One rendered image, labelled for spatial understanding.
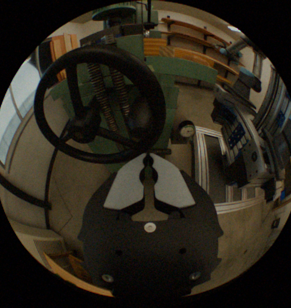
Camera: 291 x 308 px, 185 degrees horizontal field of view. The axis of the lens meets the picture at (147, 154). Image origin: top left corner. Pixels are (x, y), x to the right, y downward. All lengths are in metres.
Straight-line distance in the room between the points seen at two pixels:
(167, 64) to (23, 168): 1.48
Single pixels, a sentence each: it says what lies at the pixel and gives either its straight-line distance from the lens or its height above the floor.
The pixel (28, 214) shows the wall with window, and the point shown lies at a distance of 1.50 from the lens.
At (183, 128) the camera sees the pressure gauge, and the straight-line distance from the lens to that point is 0.36.
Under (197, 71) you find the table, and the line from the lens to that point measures 0.34.
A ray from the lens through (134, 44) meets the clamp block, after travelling 0.21.
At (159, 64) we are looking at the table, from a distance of 0.31.
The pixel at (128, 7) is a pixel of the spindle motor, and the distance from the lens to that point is 0.50.
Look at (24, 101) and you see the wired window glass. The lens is 1.64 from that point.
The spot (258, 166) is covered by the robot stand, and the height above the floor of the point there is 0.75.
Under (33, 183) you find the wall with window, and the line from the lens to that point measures 1.48.
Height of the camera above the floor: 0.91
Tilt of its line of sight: 60 degrees down
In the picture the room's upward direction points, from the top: 2 degrees counter-clockwise
